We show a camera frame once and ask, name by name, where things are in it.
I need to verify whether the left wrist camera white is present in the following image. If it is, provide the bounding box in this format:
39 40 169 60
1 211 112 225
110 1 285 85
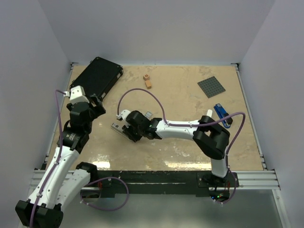
64 85 89 105

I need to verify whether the wooden cube with circle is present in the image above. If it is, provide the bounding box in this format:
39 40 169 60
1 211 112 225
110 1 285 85
143 75 150 81

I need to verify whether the blue stapler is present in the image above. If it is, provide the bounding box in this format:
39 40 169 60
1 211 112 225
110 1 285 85
214 103 233 129

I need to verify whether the plain wooden block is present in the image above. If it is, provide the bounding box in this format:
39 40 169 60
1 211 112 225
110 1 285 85
145 80 152 89

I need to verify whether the aluminium frame rail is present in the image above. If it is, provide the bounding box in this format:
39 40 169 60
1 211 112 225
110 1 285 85
29 170 281 190

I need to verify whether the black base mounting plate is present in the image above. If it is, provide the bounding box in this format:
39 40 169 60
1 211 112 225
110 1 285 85
86 171 239 198

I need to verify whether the grey metal stapler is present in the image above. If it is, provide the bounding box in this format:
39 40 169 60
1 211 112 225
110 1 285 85
111 123 128 139

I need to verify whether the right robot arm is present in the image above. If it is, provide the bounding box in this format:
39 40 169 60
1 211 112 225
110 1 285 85
117 110 230 187

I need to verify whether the black hard case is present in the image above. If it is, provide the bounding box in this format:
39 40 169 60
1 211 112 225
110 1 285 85
69 57 124 100

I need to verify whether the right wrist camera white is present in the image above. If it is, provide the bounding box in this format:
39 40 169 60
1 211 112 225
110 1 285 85
116 109 131 121

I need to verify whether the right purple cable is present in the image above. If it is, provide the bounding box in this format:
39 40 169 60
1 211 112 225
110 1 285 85
117 88 246 205

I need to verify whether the grey studded baseplate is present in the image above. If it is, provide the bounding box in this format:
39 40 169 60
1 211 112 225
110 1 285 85
197 76 226 98

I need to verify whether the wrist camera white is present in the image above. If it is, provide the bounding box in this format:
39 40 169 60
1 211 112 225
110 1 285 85
64 85 89 105
116 109 131 121

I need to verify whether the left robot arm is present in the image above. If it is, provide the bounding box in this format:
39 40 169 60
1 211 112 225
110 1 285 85
15 95 105 228

